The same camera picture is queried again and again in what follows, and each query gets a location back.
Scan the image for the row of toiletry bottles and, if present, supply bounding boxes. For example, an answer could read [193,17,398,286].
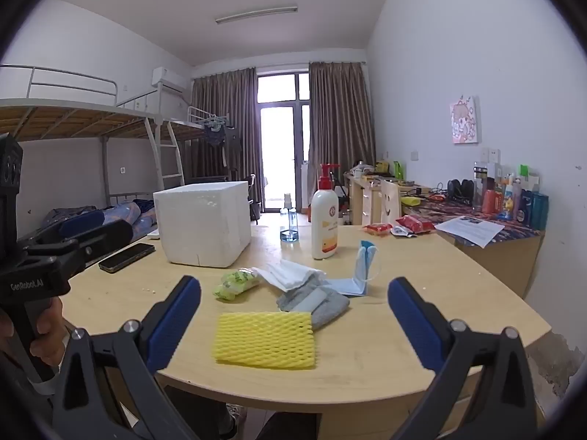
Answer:
[472,160,550,231]

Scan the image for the person's left forearm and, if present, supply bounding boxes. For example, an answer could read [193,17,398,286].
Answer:
[0,353,58,440]

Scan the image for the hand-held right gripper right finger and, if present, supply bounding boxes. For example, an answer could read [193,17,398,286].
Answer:
[387,276,541,440]

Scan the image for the glass balcony door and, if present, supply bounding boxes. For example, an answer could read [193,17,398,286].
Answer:
[257,72,313,214]

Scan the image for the grey cloth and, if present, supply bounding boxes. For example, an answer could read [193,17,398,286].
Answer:
[276,284,350,330]

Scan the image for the green white plastic packet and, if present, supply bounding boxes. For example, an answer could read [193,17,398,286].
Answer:
[213,268,260,302]

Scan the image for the wooden chair with smiley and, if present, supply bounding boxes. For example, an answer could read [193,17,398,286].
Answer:
[362,179,404,226]

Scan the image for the person's left hand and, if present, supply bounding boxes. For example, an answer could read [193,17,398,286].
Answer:
[0,298,69,372]

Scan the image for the white foam box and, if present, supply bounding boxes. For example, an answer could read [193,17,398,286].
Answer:
[153,181,252,268]

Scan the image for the brown curtain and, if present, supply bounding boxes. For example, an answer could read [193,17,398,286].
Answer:
[308,61,377,214]
[190,68,258,212]

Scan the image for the black headphones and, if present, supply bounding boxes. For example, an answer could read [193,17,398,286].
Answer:
[447,179,475,202]

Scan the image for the white air conditioner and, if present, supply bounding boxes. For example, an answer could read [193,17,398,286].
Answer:
[152,67,190,92]

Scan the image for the white tissue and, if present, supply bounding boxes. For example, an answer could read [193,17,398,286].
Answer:
[251,259,327,292]

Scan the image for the wooden desk with drawers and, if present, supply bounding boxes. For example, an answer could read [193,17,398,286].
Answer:
[344,172,432,225]

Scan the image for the black folding chair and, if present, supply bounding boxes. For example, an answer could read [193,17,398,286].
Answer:
[247,174,263,225]

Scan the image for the desk with patterned cover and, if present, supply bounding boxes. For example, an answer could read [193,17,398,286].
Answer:
[404,192,546,298]

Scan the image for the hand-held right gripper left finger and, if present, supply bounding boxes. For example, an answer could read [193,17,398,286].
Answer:
[51,275,203,440]

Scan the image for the ceiling tube light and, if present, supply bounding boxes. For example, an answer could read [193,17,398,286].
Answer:
[215,6,299,25]

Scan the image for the metal bunk bed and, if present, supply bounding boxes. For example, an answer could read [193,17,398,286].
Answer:
[0,65,193,239]
[169,105,230,182]

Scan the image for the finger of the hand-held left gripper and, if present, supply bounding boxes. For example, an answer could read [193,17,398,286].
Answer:
[42,211,106,242]
[25,218,135,263]

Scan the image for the pink wall poster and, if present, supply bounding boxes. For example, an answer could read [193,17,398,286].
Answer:
[449,96,478,144]

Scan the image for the printed paper sheet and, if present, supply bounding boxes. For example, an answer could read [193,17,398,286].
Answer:
[433,215,505,249]

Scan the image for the hanging dark clothes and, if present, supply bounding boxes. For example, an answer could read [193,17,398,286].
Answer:
[204,124,240,168]

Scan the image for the yellow foam net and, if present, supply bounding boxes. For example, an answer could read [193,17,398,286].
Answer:
[212,312,317,370]

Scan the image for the white lotion pump bottle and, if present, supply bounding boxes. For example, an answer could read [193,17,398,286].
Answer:
[311,163,341,260]

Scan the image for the clear spray bottle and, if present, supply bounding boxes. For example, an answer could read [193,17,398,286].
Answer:
[280,193,299,243]

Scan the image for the blue face mask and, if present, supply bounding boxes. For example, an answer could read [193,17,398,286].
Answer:
[321,239,380,298]

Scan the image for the black smartphone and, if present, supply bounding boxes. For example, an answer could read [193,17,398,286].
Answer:
[98,242,157,273]

